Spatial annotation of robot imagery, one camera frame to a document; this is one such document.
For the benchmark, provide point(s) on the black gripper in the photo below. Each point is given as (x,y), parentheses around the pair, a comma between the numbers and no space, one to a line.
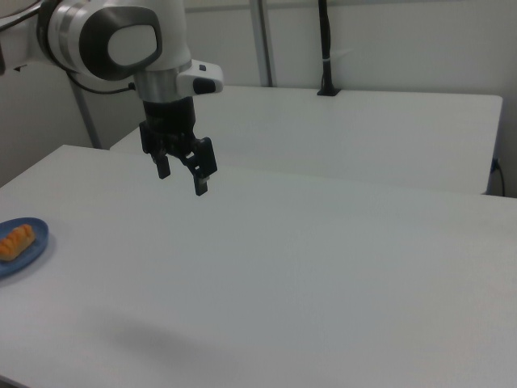
(169,121)

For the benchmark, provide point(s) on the orange toy bread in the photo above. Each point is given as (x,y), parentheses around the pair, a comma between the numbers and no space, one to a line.
(16,241)

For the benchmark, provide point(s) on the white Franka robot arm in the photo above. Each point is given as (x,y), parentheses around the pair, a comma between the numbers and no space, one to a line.
(133,44)

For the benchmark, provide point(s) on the white side table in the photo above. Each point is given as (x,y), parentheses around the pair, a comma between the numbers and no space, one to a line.
(323,133)

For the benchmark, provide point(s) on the blue round plate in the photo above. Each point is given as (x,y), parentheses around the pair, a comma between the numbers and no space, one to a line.
(36,246)

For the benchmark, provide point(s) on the grey metal partition post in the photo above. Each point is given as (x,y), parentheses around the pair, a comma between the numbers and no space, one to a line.
(262,40)
(87,117)

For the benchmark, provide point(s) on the black camera stand pole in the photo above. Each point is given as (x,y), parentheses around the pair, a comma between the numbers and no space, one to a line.
(326,40)

